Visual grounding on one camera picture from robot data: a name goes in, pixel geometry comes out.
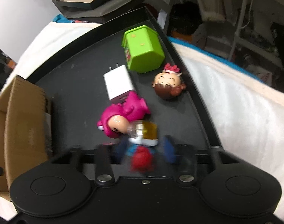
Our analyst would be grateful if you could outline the pink dinosaur costume figurine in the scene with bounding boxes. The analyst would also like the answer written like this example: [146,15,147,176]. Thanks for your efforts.
[97,91,151,139]

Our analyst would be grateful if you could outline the red and yellow toy figure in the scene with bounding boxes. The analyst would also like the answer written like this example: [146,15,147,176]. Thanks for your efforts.
[126,120,158,173]

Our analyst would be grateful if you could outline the white usb wall charger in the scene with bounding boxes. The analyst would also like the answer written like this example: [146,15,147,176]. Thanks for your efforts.
[103,64,135,104]

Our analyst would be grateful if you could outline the brown-haired girl figurine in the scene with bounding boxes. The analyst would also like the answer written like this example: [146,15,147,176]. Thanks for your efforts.
[152,63,187,100]

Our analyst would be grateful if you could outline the green hexagonal container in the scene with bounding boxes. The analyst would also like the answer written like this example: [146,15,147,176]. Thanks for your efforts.
[122,25,165,73]

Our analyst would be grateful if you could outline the white table cloth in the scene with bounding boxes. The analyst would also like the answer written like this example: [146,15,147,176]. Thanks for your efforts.
[0,21,284,222]

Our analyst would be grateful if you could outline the black shallow tray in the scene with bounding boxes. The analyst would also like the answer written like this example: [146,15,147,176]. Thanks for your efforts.
[28,7,221,154]

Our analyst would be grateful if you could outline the brown cardboard box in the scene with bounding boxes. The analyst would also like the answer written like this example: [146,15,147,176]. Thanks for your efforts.
[0,75,53,201]

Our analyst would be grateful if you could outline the white wire shelf rack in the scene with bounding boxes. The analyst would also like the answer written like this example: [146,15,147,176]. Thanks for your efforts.
[228,0,284,69]

